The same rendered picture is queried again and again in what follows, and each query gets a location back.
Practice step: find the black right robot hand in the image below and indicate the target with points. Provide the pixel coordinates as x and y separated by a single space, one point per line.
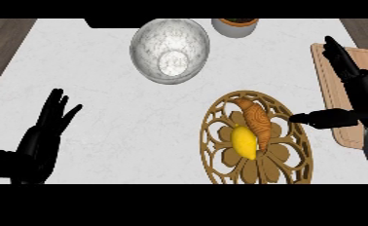
346 70

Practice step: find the pale wooden cutting board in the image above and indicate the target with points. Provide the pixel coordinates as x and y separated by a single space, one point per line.
336 96

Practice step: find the brown openwork round placemat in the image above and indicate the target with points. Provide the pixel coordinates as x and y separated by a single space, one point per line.
256 139

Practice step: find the black appliance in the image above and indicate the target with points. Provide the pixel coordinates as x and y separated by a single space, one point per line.
115 23

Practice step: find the brown croissant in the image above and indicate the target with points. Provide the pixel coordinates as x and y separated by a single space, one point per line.
254 119

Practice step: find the potted plant in grey pot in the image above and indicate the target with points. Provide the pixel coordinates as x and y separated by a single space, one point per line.
235 27

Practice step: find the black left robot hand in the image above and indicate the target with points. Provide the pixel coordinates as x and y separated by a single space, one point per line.
38 145

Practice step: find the white marble bowl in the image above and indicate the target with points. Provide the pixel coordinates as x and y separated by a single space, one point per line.
169 51

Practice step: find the yellow lemon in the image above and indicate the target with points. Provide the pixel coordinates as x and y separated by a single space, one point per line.
244 143

